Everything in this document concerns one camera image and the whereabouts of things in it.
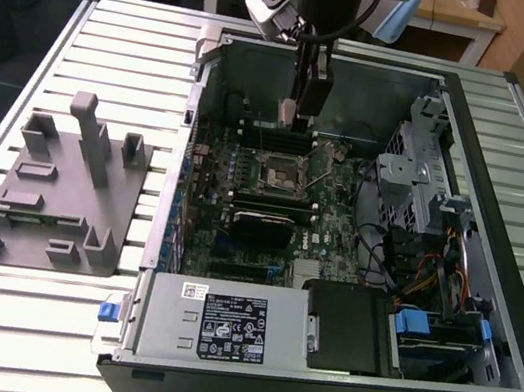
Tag silver CPU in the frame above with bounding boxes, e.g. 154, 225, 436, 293
273, 95, 301, 131

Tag thin metal locking lever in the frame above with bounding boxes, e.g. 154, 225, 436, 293
252, 109, 273, 155

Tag metal socket cover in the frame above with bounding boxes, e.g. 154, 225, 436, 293
294, 135, 343, 204

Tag CPU socket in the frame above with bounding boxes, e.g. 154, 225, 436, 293
252, 148, 308, 201

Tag black RAM slot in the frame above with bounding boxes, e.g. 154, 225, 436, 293
238, 118, 320, 141
228, 186, 319, 213
235, 136, 317, 160
236, 130, 318, 153
237, 124, 319, 147

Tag small dark box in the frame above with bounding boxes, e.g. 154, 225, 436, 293
476, 0, 500, 19

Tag silver metal drive cage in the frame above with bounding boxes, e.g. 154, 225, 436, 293
363, 88, 470, 240

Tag green motherboard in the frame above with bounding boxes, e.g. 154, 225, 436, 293
165, 110, 406, 312

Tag silver chipset heatsink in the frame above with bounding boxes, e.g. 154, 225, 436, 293
289, 256, 324, 289

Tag black expansion slot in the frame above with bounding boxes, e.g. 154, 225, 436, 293
205, 257, 279, 286

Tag black plastic shroud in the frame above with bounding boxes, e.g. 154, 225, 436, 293
295, 275, 404, 382

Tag grey parts rack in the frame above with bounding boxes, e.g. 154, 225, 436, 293
0, 77, 163, 291

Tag blue disk carrier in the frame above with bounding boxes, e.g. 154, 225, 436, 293
380, 303, 488, 392

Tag silver power supply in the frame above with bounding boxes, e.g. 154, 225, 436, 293
125, 263, 315, 385

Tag blue plastic clip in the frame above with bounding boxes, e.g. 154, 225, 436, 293
475, 318, 497, 345

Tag blue release latch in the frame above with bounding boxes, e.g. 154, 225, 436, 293
95, 296, 124, 328

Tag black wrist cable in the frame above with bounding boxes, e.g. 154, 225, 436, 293
296, 0, 382, 57

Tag coloured power wires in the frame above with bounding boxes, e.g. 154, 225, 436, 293
392, 219, 483, 318

